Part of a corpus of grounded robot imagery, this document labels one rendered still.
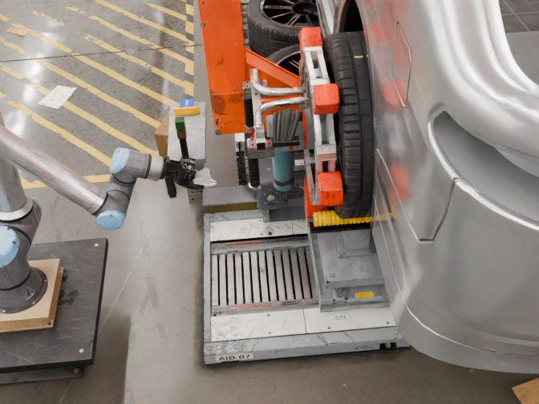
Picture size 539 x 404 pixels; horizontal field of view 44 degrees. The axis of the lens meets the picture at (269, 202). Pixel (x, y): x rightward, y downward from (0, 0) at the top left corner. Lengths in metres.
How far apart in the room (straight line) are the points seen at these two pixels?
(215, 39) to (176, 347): 1.26
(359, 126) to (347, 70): 0.18
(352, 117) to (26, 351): 1.44
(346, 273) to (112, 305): 1.04
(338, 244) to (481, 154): 1.48
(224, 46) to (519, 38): 1.10
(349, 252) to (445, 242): 1.34
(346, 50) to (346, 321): 1.13
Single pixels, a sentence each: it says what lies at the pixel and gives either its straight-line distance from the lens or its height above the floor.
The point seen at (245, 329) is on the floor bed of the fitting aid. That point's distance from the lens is 2.75.
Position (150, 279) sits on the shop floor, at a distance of 3.08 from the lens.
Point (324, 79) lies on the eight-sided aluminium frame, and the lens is 2.17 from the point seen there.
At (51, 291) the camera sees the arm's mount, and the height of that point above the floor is 0.37.
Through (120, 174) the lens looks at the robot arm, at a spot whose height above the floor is 0.83.
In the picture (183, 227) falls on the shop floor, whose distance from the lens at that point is 3.27.
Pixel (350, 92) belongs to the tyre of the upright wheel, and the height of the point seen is 1.13.
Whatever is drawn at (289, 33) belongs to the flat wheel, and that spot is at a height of 0.50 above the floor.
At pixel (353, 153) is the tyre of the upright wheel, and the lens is 2.09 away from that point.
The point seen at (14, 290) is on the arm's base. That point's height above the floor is 0.45.
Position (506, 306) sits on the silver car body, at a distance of 1.53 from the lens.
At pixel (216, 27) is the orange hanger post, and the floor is 1.04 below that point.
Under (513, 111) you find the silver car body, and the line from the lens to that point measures 1.26.
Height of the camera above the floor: 2.33
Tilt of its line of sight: 44 degrees down
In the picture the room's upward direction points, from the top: 4 degrees counter-clockwise
